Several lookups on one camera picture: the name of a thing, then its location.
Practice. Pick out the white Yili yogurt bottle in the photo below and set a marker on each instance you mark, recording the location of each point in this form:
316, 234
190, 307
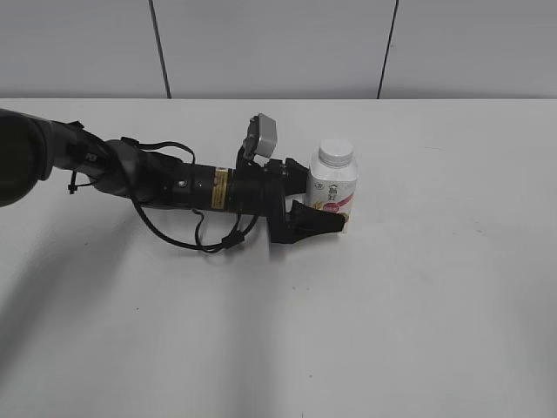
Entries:
332, 188

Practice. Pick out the white plastic bottle cap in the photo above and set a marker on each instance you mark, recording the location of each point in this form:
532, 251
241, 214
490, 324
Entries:
335, 152

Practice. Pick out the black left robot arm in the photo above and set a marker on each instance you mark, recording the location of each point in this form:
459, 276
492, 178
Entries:
31, 147

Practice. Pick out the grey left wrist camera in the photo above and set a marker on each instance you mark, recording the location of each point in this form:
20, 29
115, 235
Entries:
261, 137

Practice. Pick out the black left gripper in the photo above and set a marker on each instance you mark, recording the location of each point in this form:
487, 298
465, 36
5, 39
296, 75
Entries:
259, 191

